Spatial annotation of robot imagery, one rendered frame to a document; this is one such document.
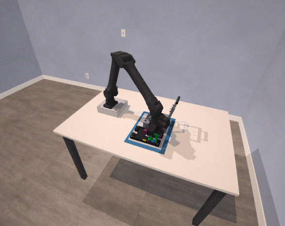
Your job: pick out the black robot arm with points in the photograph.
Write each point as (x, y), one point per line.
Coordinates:
(126, 61)

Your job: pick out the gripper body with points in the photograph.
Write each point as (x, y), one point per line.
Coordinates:
(160, 131)

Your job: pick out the green circuit board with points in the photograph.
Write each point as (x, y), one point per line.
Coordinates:
(154, 138)

